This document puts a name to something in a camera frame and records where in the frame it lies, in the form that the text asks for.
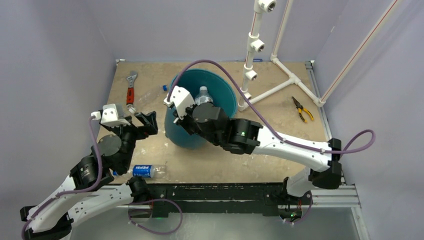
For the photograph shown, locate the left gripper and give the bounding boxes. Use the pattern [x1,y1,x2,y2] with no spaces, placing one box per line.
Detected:
[108,110,158,171]

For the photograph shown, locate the teal plastic bin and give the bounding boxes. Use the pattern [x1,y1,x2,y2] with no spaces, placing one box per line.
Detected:
[163,68,238,150]

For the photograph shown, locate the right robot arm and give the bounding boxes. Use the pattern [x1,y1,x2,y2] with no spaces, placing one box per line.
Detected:
[172,102,342,204]

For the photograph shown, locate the Pepsi bottle near base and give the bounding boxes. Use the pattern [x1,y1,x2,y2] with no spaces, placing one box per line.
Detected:
[112,164,167,179]

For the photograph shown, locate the red handled adjustable wrench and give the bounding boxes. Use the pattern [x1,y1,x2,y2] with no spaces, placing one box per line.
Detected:
[126,71,138,109]

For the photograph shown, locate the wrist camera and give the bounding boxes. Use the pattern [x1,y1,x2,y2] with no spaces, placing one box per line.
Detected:
[163,86,195,120]
[90,103,130,128]

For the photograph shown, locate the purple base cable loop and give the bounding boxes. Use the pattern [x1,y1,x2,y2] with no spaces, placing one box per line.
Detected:
[127,196,183,235]

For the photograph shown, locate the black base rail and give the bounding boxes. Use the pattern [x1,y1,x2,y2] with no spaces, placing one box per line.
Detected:
[127,182,301,218]

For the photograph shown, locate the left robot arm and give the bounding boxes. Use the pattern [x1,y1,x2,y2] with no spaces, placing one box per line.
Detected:
[20,107,158,240]

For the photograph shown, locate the white pipe on wall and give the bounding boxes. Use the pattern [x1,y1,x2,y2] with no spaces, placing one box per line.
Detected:
[249,0,325,107]

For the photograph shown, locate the clear bottle blue-orange label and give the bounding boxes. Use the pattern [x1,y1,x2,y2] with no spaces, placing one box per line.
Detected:
[194,86,214,106]

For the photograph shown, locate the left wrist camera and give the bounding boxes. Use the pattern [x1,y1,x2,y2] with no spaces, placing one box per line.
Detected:
[90,103,130,128]

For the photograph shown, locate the yellow handled pliers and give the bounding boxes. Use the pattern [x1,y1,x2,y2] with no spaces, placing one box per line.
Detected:
[291,96,315,123]

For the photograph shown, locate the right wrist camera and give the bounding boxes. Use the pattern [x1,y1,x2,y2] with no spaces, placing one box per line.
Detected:
[163,86,195,120]

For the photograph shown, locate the white PVC pipe stand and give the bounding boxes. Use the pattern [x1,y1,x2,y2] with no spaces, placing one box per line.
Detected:
[238,0,277,112]

